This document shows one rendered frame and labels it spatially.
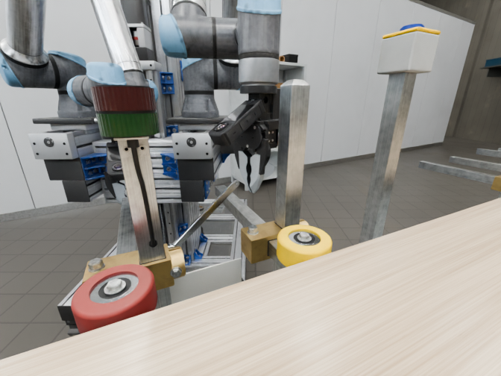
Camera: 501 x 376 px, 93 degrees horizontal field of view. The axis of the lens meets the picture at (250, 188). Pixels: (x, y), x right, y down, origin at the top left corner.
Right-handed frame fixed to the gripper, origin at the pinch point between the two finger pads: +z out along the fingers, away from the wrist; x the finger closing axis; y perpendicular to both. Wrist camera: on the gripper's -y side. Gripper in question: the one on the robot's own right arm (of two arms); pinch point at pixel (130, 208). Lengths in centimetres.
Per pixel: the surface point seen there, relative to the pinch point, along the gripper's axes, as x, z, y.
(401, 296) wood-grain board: -28, -8, -56
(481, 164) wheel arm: -149, 0, -14
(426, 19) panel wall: -544, -177, 284
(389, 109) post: -53, -26, -32
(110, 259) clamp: 1.8, -4.6, -30.7
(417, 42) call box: -52, -37, -35
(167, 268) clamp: -5.8, -3.2, -34.5
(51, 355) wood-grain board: 4.3, -7.6, -47.9
